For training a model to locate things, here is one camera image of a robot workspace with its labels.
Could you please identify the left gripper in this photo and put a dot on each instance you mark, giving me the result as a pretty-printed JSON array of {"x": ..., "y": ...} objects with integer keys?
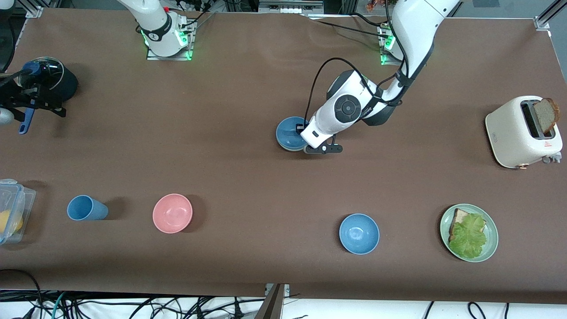
[{"x": 304, "y": 129}]

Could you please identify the blue bowl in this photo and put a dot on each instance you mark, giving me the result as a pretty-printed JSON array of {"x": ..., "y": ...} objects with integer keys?
[
  {"x": 359, "y": 233},
  {"x": 288, "y": 133}
]

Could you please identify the pale green bowl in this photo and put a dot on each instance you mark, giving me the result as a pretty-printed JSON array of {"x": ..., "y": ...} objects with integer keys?
[{"x": 290, "y": 149}]

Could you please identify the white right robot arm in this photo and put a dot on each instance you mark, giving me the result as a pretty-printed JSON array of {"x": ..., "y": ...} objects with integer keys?
[{"x": 153, "y": 17}]

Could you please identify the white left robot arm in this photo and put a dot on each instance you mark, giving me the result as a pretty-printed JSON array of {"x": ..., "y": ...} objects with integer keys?
[{"x": 416, "y": 26}]

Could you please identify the pink bowl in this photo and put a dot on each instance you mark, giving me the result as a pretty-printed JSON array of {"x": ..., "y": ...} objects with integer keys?
[{"x": 172, "y": 213}]

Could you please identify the glass lid blue knob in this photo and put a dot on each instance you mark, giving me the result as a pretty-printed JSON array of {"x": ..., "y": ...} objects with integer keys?
[{"x": 51, "y": 73}]

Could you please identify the dark blue saucepan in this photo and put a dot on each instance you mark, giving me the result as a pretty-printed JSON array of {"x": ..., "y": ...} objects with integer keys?
[{"x": 67, "y": 86}]

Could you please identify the brown table cover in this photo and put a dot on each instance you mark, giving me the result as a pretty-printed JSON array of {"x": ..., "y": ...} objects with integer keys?
[{"x": 283, "y": 199}]

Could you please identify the clear plastic container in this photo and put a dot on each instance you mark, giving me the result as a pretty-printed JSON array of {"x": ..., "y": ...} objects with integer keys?
[{"x": 27, "y": 199}]

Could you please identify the blue cup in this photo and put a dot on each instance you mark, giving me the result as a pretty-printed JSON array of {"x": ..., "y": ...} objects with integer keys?
[{"x": 86, "y": 208}]

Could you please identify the yellow lemon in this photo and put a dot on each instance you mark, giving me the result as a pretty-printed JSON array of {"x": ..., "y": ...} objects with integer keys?
[{"x": 9, "y": 221}]

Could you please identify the grey metal device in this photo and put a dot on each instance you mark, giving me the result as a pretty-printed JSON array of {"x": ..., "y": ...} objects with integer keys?
[{"x": 288, "y": 6}]

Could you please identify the colourful packet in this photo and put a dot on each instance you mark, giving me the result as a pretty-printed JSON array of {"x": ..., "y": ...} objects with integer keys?
[{"x": 378, "y": 4}]

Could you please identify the white power strip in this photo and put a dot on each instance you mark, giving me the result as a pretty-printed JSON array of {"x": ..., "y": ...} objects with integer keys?
[{"x": 190, "y": 5}]

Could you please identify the bread slice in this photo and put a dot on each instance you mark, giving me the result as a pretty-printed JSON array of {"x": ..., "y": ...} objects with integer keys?
[{"x": 460, "y": 217}]

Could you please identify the green lettuce leaf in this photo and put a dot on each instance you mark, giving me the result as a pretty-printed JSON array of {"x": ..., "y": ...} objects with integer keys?
[{"x": 469, "y": 237}]

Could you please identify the white toaster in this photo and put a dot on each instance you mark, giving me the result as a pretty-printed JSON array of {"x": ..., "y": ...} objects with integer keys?
[{"x": 509, "y": 137}]

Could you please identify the pale green plate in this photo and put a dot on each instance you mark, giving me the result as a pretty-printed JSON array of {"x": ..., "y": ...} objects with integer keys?
[{"x": 492, "y": 239}]

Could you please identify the brown toast slice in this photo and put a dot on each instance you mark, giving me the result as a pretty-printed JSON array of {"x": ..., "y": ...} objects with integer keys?
[{"x": 545, "y": 116}]

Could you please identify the aluminium corner bracket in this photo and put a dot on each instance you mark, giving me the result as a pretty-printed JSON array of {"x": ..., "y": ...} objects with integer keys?
[
  {"x": 542, "y": 22},
  {"x": 34, "y": 12}
]

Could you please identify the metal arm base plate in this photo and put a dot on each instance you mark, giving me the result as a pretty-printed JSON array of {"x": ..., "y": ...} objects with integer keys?
[
  {"x": 387, "y": 61},
  {"x": 170, "y": 58}
]

